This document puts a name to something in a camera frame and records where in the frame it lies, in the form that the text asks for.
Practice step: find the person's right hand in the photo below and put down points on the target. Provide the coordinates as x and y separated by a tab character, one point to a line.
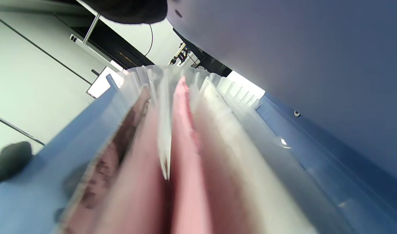
130	9

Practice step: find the person's left hand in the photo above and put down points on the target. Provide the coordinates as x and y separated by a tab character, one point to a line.
8	162

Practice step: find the newspaper material with mountain photo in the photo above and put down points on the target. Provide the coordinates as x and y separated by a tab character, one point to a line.
136	182

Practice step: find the printed flowchart paper material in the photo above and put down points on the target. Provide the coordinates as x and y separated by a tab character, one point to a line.
237	169

